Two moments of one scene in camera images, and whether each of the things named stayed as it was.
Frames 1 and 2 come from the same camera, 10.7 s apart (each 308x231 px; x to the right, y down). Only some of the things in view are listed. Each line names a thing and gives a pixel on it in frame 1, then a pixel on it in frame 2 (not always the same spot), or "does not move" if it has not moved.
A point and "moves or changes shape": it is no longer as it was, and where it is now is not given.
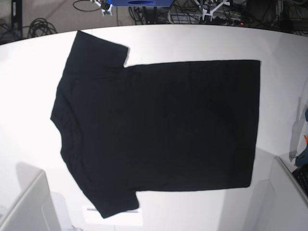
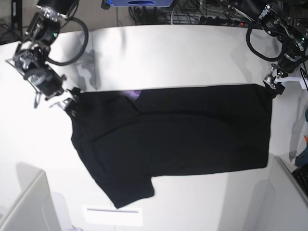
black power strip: [223, 20] does not move
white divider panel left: [34, 211] does not move
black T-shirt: [154, 126] moves or changes shape
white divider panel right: [290, 209] does not move
